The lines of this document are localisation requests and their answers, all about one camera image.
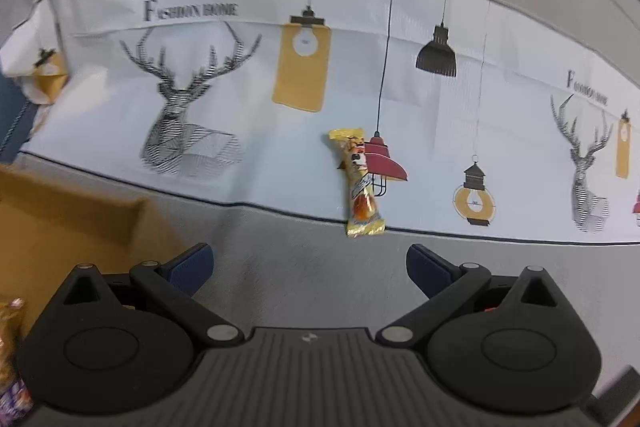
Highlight brown cardboard box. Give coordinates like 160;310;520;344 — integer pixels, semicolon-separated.
1;166;145;335

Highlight yellow cartoon candy bar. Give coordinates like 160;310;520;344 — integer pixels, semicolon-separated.
329;128;385;237

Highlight clear bag brown cookies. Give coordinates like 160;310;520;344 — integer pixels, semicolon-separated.
0;297;25;393

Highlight grey printed sofa cover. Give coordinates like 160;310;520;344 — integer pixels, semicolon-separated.
1;0;639;379

